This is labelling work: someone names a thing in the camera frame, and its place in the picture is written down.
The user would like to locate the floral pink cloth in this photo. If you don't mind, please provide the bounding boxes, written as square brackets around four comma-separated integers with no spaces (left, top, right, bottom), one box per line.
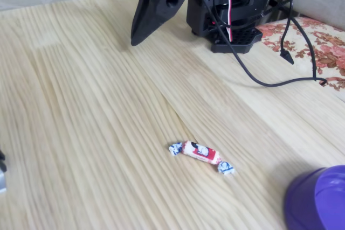
[255,16,345,92]

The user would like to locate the black cable with plug end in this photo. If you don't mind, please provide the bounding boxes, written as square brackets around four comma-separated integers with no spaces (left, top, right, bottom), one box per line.
[279,0,296,66]

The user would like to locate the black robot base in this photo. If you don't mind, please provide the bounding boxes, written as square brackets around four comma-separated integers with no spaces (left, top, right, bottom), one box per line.
[185,0,264,54]

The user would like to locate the white red servo cable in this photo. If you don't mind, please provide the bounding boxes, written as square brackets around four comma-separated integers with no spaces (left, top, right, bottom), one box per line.
[219,0,234,43]

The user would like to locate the long black cable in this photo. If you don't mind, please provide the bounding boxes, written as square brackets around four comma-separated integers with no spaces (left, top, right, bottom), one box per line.
[158,0,328,88]

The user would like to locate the thin black cable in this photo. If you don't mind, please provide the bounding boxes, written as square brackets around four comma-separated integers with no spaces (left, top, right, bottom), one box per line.
[289,16,319,81]

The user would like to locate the purple bowl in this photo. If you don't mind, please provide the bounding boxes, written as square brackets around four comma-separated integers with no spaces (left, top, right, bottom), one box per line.
[284,164,345,230]

